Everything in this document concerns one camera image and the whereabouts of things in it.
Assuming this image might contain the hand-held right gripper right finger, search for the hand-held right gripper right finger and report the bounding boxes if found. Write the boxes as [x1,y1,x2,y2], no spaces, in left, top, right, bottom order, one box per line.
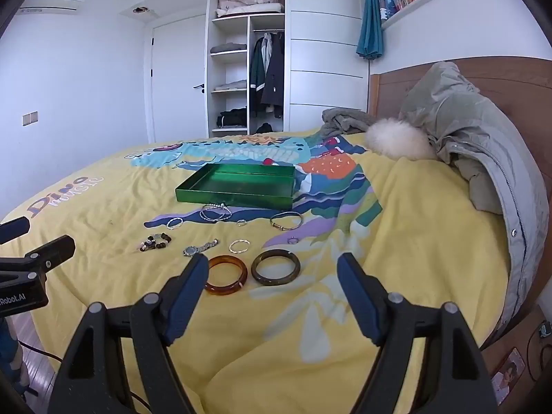
[337,252,493,414]

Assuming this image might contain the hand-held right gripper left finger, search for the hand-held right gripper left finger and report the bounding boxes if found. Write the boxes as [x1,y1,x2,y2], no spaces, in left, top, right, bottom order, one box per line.
[52,253,210,414]

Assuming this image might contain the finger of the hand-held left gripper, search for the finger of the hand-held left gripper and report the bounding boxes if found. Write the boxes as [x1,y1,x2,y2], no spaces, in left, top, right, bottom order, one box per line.
[0,235,77,277]
[0,217,31,245]

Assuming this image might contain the amber bangle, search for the amber bangle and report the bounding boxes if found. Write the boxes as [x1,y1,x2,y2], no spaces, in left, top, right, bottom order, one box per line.
[204,255,248,296]

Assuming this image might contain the brown beaded bracelet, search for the brown beaded bracelet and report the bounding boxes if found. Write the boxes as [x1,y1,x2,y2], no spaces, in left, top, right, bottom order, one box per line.
[137,233,172,253]

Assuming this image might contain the dark green bangle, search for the dark green bangle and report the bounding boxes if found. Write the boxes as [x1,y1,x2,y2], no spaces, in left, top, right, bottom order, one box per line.
[251,249,301,287]

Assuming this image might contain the green metal tray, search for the green metal tray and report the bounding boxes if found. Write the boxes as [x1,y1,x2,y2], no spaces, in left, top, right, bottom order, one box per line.
[175,163,297,210]

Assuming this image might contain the person's left hand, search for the person's left hand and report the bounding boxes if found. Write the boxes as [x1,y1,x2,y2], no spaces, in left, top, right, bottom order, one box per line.
[0,317,22,393]

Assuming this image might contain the silver wristwatch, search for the silver wristwatch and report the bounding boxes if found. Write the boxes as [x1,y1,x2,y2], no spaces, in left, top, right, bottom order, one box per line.
[183,238,220,258]

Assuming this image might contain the thin silver bangle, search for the thin silver bangle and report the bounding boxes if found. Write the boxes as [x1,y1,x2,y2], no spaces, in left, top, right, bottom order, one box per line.
[199,207,233,224]

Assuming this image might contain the yellow printed bed cover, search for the yellow printed bed cover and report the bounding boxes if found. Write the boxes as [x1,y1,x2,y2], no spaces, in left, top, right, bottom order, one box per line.
[0,131,514,414]

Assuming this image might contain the gold and silver bangle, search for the gold and silver bangle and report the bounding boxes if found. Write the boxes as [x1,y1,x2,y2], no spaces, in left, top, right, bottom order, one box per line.
[270,211,303,229]

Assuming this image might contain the wooden nightstand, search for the wooden nightstand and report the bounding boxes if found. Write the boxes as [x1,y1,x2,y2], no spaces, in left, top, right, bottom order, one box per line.
[483,306,552,406]

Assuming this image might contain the photo print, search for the photo print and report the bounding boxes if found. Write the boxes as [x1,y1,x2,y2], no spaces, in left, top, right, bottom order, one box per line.
[492,349,527,402]

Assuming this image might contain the grey fleece towel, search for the grey fleece towel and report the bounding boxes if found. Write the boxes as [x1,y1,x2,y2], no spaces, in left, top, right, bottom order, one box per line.
[321,108,380,135]

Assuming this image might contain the folded black clothes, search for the folded black clothes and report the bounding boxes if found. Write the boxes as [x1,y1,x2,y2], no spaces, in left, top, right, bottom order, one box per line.
[217,108,248,129]

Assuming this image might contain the wooden headboard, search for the wooden headboard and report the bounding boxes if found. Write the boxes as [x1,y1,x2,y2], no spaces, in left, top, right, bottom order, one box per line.
[368,56,552,147]

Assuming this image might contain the grey padded jacket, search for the grey padded jacket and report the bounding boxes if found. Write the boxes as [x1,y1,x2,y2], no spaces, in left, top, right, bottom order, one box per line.
[399,61,550,341]

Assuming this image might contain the white door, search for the white door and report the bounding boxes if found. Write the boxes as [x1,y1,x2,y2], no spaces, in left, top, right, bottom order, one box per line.
[151,15,207,143]

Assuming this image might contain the green hanging jacket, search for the green hanging jacket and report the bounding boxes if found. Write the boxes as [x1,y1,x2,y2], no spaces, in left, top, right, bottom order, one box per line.
[249,32,270,117]

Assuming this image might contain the dark hanging coat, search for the dark hanging coat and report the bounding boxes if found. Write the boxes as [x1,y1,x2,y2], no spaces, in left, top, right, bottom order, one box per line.
[260,32,285,118]

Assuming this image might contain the white wardrobe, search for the white wardrobe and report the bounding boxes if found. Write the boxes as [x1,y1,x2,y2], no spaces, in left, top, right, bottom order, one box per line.
[206,0,372,139]

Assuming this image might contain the teal curtain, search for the teal curtain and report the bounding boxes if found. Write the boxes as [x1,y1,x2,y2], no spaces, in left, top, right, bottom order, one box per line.
[356,0,384,60]

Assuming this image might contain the black cable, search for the black cable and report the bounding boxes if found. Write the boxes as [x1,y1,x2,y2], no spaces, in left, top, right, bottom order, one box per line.
[17,340,145,400]

